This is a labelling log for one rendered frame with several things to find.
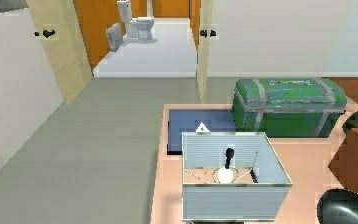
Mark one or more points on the blue closed laptop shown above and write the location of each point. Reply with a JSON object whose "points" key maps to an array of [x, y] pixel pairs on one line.
{"points": [[200, 116]]}

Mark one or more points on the tan room door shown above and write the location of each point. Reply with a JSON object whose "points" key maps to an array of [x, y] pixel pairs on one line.
{"points": [[203, 66], [65, 53]]}

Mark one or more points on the white toilet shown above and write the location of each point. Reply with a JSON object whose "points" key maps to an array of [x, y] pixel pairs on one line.
{"points": [[140, 25]]}

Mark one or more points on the grey bin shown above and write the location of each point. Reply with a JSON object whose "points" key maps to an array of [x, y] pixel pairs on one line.
{"points": [[114, 36]]}

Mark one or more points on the grey open box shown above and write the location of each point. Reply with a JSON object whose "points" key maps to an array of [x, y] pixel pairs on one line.
{"points": [[233, 201]]}

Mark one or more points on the brown box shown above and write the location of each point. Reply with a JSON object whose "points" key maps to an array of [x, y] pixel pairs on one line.
{"points": [[353, 160]]}

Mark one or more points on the black round bowl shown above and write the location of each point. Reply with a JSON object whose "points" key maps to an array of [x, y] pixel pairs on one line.
{"points": [[345, 208]]}

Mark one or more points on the grey framed picture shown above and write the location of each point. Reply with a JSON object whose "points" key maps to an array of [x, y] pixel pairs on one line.
{"points": [[10, 5]]}

